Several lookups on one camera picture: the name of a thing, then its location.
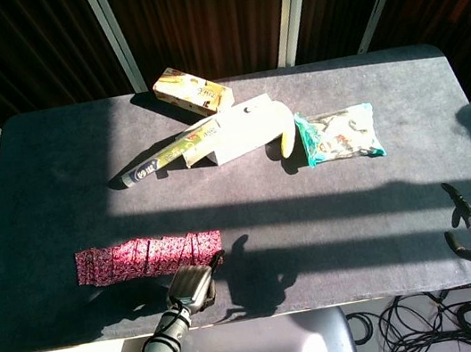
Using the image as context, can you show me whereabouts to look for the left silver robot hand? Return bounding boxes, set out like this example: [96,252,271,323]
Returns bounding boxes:
[158,249,235,319]

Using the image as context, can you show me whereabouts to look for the long green foil box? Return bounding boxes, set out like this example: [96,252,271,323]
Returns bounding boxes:
[112,114,230,192]

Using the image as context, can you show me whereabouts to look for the white cardboard box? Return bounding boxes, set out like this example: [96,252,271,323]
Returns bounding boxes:
[174,90,294,174]

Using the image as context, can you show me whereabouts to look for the yellow banana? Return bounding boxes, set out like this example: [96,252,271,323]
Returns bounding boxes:
[269,100,302,161]

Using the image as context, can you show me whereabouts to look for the teal snack bag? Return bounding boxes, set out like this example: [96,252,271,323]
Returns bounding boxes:
[292,98,389,172]

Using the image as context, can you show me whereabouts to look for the yellow snack box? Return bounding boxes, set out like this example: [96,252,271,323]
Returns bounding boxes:
[149,56,237,125]

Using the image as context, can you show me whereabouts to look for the black floor cables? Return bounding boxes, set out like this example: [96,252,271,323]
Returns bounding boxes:
[341,282,471,352]

